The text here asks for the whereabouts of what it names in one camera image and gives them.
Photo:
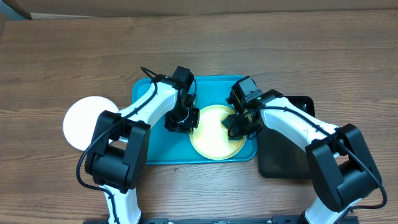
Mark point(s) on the white plate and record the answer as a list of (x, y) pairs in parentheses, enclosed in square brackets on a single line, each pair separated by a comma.
[(80, 120)]

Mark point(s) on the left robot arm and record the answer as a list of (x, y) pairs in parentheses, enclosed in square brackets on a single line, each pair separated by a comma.
[(115, 159)]

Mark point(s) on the green yellow sponge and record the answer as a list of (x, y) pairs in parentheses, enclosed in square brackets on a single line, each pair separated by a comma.
[(233, 125)]

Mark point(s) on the green rimmed plate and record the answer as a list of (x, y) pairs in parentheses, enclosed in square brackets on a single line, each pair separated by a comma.
[(210, 138)]

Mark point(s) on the black rectangular tray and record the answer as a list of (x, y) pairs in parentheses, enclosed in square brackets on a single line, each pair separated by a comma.
[(279, 157)]

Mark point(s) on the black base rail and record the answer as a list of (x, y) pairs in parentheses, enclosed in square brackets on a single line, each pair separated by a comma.
[(278, 219)]

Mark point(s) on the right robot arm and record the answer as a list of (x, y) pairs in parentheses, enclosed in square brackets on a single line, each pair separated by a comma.
[(343, 172)]

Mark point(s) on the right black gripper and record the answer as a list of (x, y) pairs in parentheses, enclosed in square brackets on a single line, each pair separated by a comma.
[(239, 132)]

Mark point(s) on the teal plastic tray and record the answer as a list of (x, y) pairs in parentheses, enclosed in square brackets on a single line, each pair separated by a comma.
[(165, 147)]

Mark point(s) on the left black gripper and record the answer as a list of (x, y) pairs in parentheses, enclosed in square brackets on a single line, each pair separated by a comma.
[(193, 123)]

